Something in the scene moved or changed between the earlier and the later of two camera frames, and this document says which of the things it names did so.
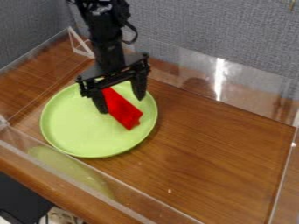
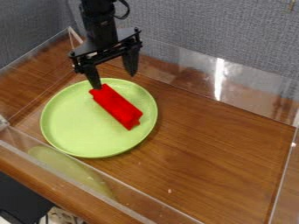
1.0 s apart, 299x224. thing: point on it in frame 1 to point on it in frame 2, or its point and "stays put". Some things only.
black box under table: x=23 y=206 stays put
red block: x=121 y=108 stays put
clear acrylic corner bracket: x=79 y=45 stays put
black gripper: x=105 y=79 to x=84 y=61
